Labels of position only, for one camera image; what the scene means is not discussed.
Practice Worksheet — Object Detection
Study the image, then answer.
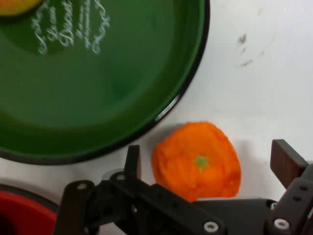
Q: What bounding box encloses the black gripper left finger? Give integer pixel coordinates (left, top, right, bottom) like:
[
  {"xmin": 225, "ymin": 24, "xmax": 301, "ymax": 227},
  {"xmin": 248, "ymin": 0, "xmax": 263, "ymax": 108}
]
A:
[{"xmin": 53, "ymin": 144, "xmax": 227, "ymax": 235}]

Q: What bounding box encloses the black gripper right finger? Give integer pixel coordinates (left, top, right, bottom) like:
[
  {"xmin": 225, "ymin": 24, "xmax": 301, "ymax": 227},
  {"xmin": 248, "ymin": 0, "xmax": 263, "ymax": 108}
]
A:
[{"xmin": 265, "ymin": 139, "xmax": 313, "ymax": 235}]

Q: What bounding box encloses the green plate with white lettering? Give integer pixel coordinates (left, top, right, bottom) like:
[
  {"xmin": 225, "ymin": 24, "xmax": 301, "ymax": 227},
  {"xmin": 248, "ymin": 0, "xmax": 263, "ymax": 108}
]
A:
[{"xmin": 0, "ymin": 0, "xmax": 211, "ymax": 165}]

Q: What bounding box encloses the yellow red toy fruit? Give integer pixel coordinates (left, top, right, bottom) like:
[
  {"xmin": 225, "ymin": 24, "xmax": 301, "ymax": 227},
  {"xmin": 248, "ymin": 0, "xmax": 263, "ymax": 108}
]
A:
[{"xmin": 0, "ymin": 0, "xmax": 43, "ymax": 17}]

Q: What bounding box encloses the orange toy fruit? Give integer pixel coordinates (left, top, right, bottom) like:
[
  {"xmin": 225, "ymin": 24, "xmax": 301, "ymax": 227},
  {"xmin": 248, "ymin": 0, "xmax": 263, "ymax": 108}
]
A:
[{"xmin": 151, "ymin": 121, "xmax": 242, "ymax": 203}]

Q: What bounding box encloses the red plate with dark rim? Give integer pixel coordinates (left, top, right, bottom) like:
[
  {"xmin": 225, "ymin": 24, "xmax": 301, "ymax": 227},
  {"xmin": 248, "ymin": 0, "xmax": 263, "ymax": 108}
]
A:
[{"xmin": 0, "ymin": 183, "xmax": 60, "ymax": 235}]

